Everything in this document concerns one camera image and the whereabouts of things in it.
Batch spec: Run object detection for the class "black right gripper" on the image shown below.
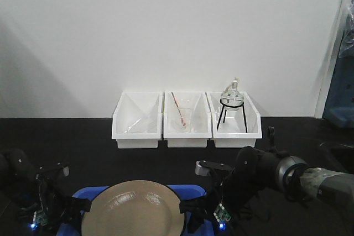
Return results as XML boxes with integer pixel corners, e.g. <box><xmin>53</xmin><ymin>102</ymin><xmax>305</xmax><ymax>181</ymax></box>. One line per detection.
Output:
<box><xmin>179</xmin><ymin>161</ymin><xmax>263</xmax><ymax>233</ymax></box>

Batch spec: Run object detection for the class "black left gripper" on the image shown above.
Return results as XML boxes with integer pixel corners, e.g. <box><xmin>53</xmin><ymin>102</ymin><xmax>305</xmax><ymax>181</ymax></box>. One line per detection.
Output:
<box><xmin>16</xmin><ymin>172</ymin><xmax>92</xmax><ymax>233</ymax></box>

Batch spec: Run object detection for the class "blue plastic tray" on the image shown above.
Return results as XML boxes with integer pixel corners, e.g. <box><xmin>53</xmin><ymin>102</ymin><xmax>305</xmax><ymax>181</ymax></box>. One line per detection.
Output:
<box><xmin>52</xmin><ymin>183</ymin><xmax>225</xmax><ymax>236</ymax></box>

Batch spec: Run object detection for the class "beige plate with black rim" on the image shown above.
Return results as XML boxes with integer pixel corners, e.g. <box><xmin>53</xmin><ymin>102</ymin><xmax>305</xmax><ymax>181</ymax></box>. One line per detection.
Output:
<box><xmin>81</xmin><ymin>179</ymin><xmax>186</xmax><ymax>236</ymax></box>

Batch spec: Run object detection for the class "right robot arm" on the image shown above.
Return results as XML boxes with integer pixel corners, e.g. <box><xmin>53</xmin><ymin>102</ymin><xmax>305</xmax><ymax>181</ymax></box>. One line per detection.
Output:
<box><xmin>179</xmin><ymin>146</ymin><xmax>353</xmax><ymax>235</ymax></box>

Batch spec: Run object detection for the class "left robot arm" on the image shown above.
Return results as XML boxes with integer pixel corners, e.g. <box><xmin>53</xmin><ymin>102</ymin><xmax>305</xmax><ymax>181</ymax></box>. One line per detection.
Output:
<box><xmin>1</xmin><ymin>149</ymin><xmax>91</xmax><ymax>235</ymax></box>

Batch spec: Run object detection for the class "clear glass beaker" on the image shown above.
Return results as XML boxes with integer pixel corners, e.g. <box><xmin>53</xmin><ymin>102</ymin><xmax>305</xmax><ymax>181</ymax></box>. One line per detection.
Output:
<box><xmin>172</xmin><ymin>108</ymin><xmax>192</xmax><ymax>133</ymax></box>

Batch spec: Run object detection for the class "red glass stirring rod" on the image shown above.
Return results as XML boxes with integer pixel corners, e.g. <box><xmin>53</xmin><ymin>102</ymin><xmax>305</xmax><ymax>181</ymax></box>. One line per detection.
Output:
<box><xmin>171</xmin><ymin>92</ymin><xmax>186</xmax><ymax>127</ymax></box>

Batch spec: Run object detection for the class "white right storage bin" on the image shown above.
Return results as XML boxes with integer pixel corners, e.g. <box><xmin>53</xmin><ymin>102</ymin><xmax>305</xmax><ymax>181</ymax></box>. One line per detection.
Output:
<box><xmin>206</xmin><ymin>91</ymin><xmax>262</xmax><ymax>148</ymax></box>

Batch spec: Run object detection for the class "white storage bin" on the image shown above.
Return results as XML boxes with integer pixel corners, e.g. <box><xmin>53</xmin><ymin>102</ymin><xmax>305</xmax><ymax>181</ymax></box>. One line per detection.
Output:
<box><xmin>112</xmin><ymin>91</ymin><xmax>163</xmax><ymax>149</ymax></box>
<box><xmin>206</xmin><ymin>91</ymin><xmax>262</xmax><ymax>148</ymax></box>
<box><xmin>163</xmin><ymin>91</ymin><xmax>212</xmax><ymax>148</ymax></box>

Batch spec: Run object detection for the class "white middle storage bin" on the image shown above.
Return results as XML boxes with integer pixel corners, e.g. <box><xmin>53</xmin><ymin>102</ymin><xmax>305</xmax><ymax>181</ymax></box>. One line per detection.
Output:
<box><xmin>163</xmin><ymin>91</ymin><xmax>212</xmax><ymax>148</ymax></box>

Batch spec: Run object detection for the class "white left storage bin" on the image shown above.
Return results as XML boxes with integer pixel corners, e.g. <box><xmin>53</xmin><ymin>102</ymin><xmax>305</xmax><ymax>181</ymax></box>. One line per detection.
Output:
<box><xmin>112</xmin><ymin>91</ymin><xmax>163</xmax><ymax>149</ymax></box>

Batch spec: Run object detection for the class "black metal tripod stand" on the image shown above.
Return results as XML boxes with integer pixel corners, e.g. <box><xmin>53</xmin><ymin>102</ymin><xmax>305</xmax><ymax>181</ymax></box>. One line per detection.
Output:
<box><xmin>216</xmin><ymin>98</ymin><xmax>248</xmax><ymax>133</ymax></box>

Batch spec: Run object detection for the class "round glass flask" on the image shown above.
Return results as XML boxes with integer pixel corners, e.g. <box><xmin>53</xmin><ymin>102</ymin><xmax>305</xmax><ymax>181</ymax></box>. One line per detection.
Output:
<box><xmin>220</xmin><ymin>77</ymin><xmax>244</xmax><ymax>111</ymax></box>

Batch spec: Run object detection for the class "black sink basin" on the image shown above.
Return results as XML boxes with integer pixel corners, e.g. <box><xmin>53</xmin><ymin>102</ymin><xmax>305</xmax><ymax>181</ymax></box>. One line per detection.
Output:
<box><xmin>319</xmin><ymin>143</ymin><xmax>353</xmax><ymax>174</ymax></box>

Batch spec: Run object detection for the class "blue equipment at right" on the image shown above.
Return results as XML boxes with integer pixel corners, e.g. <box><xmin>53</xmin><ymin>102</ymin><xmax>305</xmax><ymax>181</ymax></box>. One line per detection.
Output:
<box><xmin>322</xmin><ymin>3</ymin><xmax>353</xmax><ymax>128</ymax></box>

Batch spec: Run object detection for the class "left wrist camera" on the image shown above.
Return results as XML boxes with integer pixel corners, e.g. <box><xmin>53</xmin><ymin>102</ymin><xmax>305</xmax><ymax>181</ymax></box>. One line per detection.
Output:
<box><xmin>38</xmin><ymin>162</ymin><xmax>70</xmax><ymax>177</ymax></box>

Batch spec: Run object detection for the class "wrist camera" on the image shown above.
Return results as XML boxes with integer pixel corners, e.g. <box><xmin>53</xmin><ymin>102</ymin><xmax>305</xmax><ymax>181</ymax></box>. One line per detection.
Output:
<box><xmin>195</xmin><ymin>160</ymin><xmax>232</xmax><ymax>176</ymax></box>
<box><xmin>38</xmin><ymin>162</ymin><xmax>70</xmax><ymax>177</ymax></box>

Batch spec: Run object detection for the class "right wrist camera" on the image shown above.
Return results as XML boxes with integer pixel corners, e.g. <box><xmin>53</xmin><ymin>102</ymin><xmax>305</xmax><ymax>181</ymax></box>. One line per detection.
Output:
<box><xmin>195</xmin><ymin>160</ymin><xmax>232</xmax><ymax>176</ymax></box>

